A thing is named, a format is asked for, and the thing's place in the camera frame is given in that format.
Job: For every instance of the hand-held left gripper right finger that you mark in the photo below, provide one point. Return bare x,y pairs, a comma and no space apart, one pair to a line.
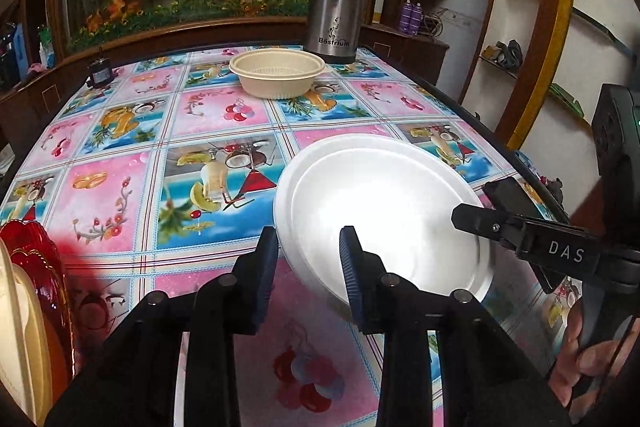
350,277

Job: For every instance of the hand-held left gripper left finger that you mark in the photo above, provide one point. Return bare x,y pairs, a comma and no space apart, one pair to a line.
265,277

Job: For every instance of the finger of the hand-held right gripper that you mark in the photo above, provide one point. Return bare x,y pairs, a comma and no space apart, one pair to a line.
540,244

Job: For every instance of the large white foam plate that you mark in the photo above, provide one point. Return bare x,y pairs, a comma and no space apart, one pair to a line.
380,192

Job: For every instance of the cream plastic bowl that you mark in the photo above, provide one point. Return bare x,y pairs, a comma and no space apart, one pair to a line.
275,77

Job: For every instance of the cream plastic plate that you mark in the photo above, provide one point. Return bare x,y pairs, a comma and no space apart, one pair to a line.
20,332

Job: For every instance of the person's right hand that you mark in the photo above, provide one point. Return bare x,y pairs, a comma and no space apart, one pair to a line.
575,367

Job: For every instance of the printed fruit tablecloth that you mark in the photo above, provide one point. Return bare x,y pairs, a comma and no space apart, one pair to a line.
125,187

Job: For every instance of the dark cloth bundle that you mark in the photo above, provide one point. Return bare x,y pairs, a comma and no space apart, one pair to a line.
505,53

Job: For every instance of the wooden side cabinet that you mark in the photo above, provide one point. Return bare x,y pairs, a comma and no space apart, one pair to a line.
415,57

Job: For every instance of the small black motor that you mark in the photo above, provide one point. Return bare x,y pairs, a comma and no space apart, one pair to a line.
100,74

